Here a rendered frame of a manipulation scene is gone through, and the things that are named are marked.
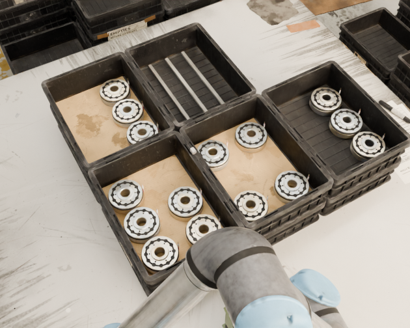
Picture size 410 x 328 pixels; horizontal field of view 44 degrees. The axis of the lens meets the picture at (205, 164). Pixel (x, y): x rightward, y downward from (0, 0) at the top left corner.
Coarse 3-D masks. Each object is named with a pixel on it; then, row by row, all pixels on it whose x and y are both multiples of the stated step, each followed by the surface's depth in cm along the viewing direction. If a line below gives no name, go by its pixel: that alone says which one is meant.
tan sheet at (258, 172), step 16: (272, 144) 163; (240, 160) 160; (256, 160) 160; (272, 160) 160; (224, 176) 156; (240, 176) 156; (256, 176) 156; (272, 176) 156; (240, 192) 153; (272, 192) 153; (272, 208) 150
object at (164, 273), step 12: (144, 144) 151; (120, 156) 149; (192, 156) 149; (96, 168) 146; (96, 180) 144; (216, 192) 142; (108, 204) 140; (228, 204) 139; (120, 228) 135; (132, 252) 131; (180, 264) 129; (144, 276) 128; (156, 276) 128; (168, 276) 130
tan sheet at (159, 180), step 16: (176, 160) 160; (128, 176) 157; (144, 176) 157; (160, 176) 157; (176, 176) 156; (144, 192) 153; (160, 192) 153; (160, 208) 150; (208, 208) 150; (144, 224) 147; (160, 224) 147; (176, 224) 147; (176, 240) 144; (160, 256) 141
